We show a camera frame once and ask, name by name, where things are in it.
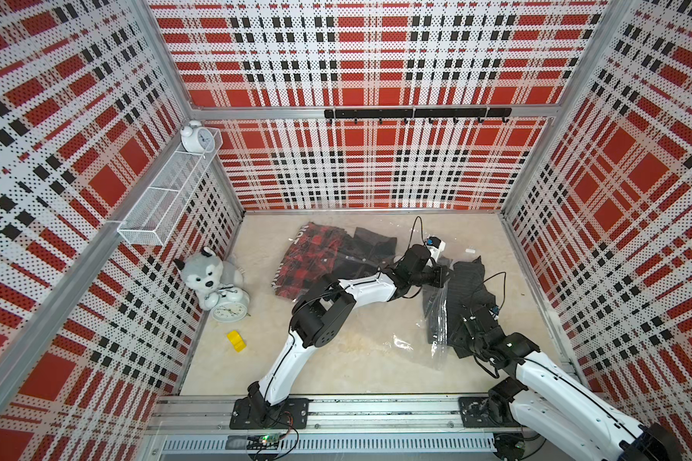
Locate grey pinstripe garment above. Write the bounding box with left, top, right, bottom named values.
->
left=422, top=257, right=497, bottom=359

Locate red black plaid shirt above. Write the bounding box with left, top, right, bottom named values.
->
left=272, top=222, right=350, bottom=300

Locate clear vacuum bag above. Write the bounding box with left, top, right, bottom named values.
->
left=271, top=222, right=495, bottom=376

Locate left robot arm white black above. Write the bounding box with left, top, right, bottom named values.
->
left=246, top=236, right=451, bottom=428

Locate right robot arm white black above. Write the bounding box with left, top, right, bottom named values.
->
left=462, top=307, right=682, bottom=460

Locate white alarm clock on table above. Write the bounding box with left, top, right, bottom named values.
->
left=211, top=287, right=250, bottom=323

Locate yellow small block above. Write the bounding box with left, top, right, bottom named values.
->
left=226, top=330, right=246, bottom=353

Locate husky plush toy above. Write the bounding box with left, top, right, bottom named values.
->
left=173, top=247, right=243, bottom=311

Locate small circuit board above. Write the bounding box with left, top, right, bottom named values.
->
left=225, top=434, right=281, bottom=451

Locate white alarm clock on shelf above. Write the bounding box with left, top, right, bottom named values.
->
left=180, top=120, right=215, bottom=154

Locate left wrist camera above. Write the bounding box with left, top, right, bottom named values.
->
left=425, top=235, right=446, bottom=262

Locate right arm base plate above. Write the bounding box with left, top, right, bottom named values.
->
left=459, top=396, right=522, bottom=429

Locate black hook rail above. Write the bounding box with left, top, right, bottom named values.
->
left=324, top=107, right=512, bottom=121

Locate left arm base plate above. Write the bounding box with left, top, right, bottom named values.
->
left=229, top=397, right=311, bottom=430

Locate aluminium mounting rail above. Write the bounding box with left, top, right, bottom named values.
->
left=146, top=394, right=621, bottom=434

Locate white wire shelf basket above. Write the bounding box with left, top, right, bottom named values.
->
left=118, top=127, right=222, bottom=247

